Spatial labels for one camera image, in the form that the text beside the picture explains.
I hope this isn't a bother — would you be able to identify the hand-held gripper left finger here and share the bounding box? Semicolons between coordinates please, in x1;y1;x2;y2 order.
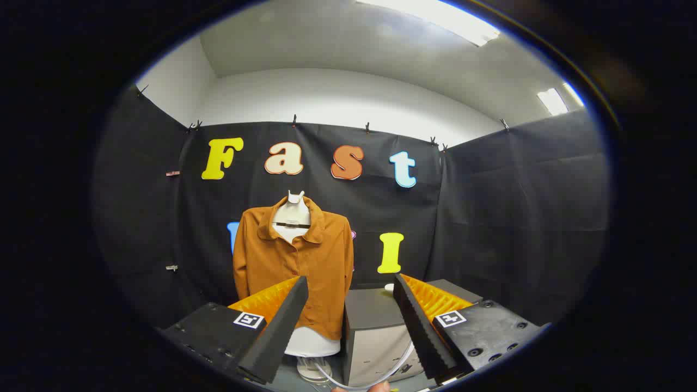
161;276;309;385

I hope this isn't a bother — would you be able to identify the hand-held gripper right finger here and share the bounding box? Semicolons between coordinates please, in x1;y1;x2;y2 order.
393;273;551;382

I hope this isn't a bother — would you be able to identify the orange-brown button shirt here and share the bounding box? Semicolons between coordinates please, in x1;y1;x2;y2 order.
233;196;354;341

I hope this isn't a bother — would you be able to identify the grey cabinet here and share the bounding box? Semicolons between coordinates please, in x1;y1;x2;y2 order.
342;279;484;387

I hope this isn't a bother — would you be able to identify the white mannequin torso stand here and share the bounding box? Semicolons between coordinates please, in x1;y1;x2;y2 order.
271;191;343;383

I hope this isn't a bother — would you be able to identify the black backdrop cloth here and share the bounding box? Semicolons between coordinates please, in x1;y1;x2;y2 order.
93;84;610;333

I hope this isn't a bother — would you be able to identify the row of black cloth clips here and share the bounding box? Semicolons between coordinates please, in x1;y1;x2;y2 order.
136;84;511;152

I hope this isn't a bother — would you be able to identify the small ceiling light panel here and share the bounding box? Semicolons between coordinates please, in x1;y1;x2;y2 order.
537;88;568;116
563;82;585;107

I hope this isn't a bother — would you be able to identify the long ceiling light panel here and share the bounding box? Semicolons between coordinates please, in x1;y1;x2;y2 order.
357;0;500;47

